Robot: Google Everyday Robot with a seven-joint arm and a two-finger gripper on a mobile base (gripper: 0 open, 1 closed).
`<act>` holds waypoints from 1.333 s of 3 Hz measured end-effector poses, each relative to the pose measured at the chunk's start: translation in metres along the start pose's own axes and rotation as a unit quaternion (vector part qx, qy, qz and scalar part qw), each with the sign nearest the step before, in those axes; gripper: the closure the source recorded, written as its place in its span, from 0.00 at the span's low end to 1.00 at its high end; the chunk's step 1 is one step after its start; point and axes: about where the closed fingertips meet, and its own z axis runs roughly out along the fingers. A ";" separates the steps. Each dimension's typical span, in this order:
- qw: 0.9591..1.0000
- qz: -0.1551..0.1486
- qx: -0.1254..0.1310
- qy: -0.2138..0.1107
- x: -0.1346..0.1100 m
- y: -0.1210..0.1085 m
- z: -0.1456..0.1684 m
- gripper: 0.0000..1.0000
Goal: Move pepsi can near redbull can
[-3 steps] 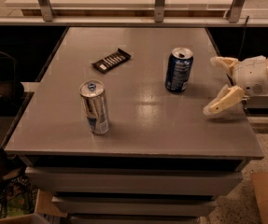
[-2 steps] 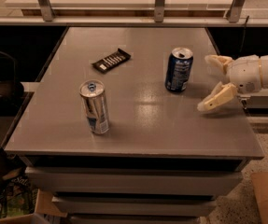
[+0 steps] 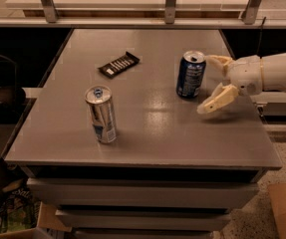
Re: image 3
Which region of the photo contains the metal bracket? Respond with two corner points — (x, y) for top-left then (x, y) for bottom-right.
(241, 0), (262, 25)
(164, 0), (176, 24)
(40, 0), (58, 23)

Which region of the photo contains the left metal bracket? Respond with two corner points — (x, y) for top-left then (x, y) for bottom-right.
(40, 0), (58, 23)

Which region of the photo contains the grey drawer cabinet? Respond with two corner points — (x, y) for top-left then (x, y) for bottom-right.
(6, 30), (281, 239)

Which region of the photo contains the dark chair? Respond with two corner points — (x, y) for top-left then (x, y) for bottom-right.
(0, 55), (26, 120)

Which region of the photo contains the silver redbull can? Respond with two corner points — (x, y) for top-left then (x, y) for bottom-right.
(85, 85), (117, 143)

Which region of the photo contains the dark snack bar wrapper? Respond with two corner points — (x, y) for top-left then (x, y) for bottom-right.
(98, 52), (140, 79)

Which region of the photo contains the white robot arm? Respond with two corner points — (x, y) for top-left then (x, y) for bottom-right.
(197, 53), (286, 115)

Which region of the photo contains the green printed bag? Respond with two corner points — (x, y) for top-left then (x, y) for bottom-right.
(0, 186), (40, 233)

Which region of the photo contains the blue pepsi can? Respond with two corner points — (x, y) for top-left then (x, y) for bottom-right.
(176, 50), (206, 99)

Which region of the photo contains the right metal bracket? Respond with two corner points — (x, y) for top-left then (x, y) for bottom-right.
(241, 0), (262, 25)

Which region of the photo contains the middle metal bracket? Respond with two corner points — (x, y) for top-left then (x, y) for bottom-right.
(164, 0), (176, 24)

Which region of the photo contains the cardboard box left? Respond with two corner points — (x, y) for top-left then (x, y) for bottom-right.
(0, 203), (72, 239)

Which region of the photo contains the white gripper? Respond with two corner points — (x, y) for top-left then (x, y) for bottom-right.
(197, 55), (262, 115)

